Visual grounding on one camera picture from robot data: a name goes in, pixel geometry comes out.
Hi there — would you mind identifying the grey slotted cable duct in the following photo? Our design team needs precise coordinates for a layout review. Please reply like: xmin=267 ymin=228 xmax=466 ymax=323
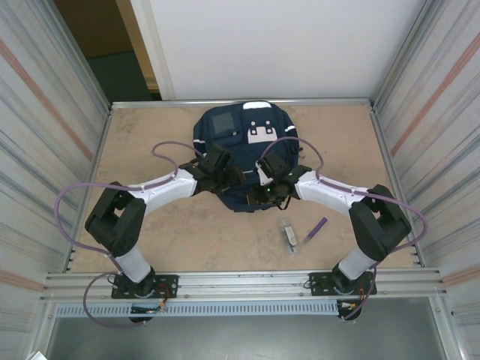
xmin=55 ymin=301 xmax=341 ymax=318

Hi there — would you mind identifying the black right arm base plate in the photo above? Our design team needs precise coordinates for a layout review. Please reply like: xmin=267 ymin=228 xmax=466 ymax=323
xmin=307 ymin=270 xmax=377 ymax=297

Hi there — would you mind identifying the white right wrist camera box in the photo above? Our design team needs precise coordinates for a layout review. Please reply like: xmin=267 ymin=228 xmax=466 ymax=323
xmin=256 ymin=160 xmax=272 ymax=185

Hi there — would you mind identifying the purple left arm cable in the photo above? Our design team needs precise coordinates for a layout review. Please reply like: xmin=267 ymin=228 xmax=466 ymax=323
xmin=55 ymin=140 xmax=207 ymax=329

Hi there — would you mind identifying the clear plastic pencil case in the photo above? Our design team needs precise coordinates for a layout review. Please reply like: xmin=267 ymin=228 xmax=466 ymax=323
xmin=276 ymin=217 xmax=303 ymax=258

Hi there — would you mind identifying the wide aluminium base rail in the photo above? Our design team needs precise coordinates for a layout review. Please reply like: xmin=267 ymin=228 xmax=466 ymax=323
xmin=40 ymin=266 xmax=449 ymax=303

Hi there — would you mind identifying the small circuit board with wires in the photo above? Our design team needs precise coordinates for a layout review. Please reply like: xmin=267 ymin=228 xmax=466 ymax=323
xmin=337 ymin=299 xmax=363 ymax=320
xmin=130 ymin=299 xmax=169 ymax=314

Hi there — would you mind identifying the corrugated metal side panel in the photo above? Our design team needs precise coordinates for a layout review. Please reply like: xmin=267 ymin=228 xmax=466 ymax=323
xmin=0 ymin=0 xmax=113 ymax=335
xmin=369 ymin=0 xmax=480 ymax=331

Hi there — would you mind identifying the navy blue student backpack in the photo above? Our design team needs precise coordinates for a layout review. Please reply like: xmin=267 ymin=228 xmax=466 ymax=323
xmin=193 ymin=100 xmax=303 ymax=214

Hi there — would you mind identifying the purple pen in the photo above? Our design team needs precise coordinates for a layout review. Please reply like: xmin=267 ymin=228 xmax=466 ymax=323
xmin=302 ymin=216 xmax=329 ymax=243

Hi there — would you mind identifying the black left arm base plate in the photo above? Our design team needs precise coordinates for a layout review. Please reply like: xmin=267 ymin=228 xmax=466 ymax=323
xmin=111 ymin=273 xmax=179 ymax=300

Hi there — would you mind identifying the thin aluminium rail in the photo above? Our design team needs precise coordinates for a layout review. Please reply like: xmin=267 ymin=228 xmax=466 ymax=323
xmin=109 ymin=97 xmax=377 ymax=112

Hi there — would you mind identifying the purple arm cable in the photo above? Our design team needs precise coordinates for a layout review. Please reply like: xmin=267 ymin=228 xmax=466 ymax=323
xmin=55 ymin=140 xmax=207 ymax=329
xmin=260 ymin=136 xmax=429 ymax=322

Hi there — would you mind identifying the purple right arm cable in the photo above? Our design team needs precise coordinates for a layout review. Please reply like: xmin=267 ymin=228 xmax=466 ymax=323
xmin=260 ymin=136 xmax=429 ymax=322

